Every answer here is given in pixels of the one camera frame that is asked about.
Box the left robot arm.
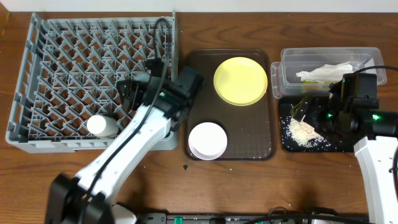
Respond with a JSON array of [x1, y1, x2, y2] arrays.
[[45, 67, 204, 224]]

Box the grey plastic dish rack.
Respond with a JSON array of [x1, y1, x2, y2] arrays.
[[6, 14, 178, 153]]

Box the dark brown serving tray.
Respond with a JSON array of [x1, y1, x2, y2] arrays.
[[183, 49, 277, 161]]

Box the white pink bowl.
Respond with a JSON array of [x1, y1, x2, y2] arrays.
[[188, 122, 228, 161]]

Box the yellow round plate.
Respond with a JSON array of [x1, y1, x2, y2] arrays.
[[213, 57, 268, 106]]

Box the clear plastic bin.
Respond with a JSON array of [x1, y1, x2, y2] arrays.
[[271, 47, 384, 99]]

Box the black rectangular tray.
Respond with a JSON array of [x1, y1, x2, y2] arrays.
[[279, 96, 364, 153]]

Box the white napkin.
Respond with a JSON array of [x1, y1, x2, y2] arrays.
[[296, 62, 353, 82]]

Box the green orange snack wrapper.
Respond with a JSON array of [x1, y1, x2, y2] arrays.
[[302, 80, 334, 85]]

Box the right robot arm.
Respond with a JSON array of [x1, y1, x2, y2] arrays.
[[291, 72, 397, 223]]

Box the rice food scraps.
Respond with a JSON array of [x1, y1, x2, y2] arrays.
[[280, 116, 331, 152]]

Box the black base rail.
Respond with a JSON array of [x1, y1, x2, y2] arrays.
[[136, 213, 369, 224]]

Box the white cup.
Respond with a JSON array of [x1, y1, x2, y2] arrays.
[[87, 114, 119, 139]]

